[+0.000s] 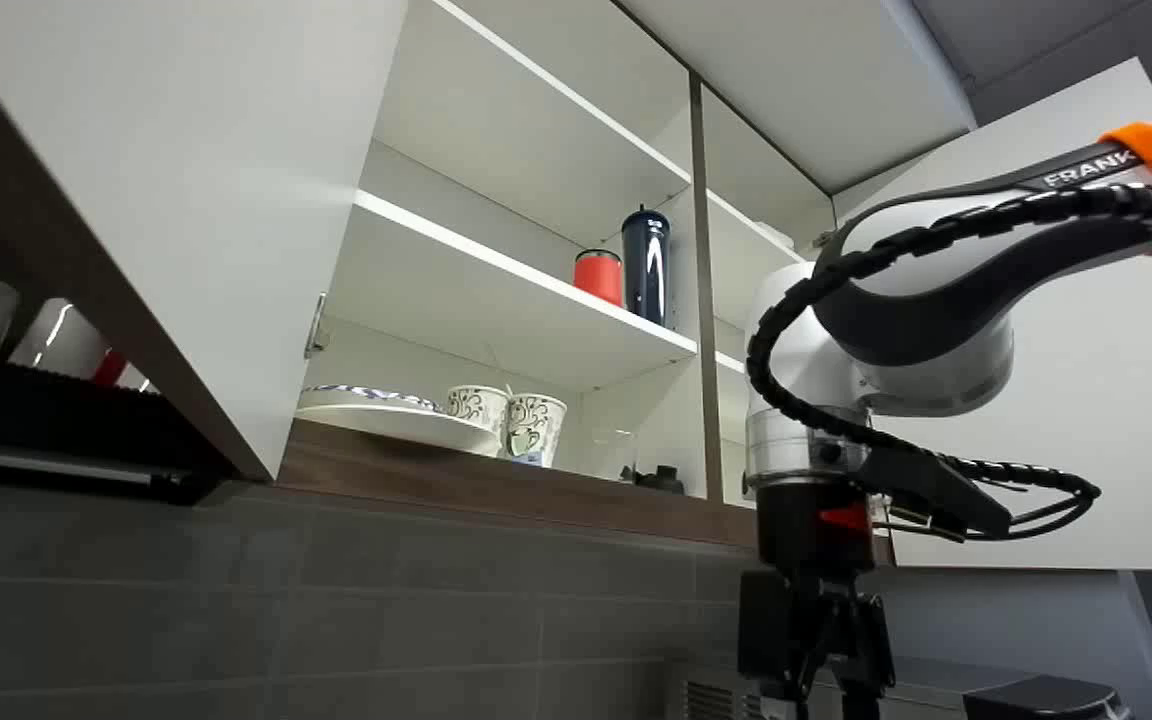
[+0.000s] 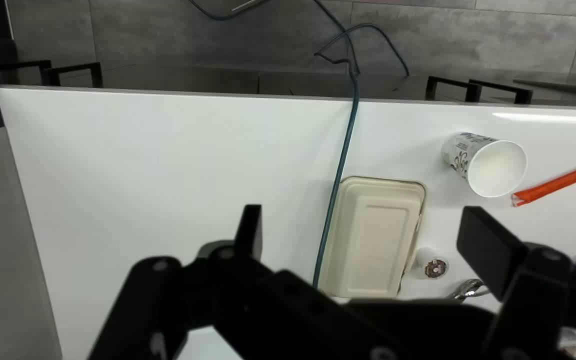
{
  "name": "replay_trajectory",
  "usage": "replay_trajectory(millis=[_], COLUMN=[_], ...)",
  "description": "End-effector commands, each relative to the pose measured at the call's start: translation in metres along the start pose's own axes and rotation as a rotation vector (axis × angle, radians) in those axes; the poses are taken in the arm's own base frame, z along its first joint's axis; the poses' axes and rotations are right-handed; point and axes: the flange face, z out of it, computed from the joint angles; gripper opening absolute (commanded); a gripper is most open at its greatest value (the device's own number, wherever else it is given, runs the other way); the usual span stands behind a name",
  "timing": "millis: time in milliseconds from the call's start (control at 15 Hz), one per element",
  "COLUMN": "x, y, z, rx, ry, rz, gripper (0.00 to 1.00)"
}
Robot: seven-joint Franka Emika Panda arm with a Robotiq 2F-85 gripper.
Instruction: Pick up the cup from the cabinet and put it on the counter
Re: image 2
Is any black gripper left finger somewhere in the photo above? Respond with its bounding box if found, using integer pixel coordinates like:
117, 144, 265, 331
85, 202, 409, 360

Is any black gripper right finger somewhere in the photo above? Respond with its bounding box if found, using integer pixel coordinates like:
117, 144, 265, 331
455, 204, 576, 360

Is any paper cup with grey pattern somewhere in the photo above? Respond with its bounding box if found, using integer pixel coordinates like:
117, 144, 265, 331
441, 130, 528, 200

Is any small round metal disc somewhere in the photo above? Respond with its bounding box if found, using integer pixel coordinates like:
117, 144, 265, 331
424, 258, 447, 280

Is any orange pen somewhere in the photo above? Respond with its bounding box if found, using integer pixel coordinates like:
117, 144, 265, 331
509, 155, 576, 208

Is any beige takeout container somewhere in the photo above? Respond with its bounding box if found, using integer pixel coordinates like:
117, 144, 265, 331
318, 174, 427, 300

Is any black metal frame foot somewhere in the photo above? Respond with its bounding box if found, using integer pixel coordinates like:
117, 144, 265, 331
468, 78, 533, 107
0, 59, 54, 87
424, 74, 483, 104
41, 61, 103, 91

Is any thin black looped cable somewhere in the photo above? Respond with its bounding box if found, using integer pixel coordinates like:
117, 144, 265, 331
185, 0, 271, 23

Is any dark blue floor cable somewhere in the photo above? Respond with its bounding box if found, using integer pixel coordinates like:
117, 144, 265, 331
311, 23, 411, 80

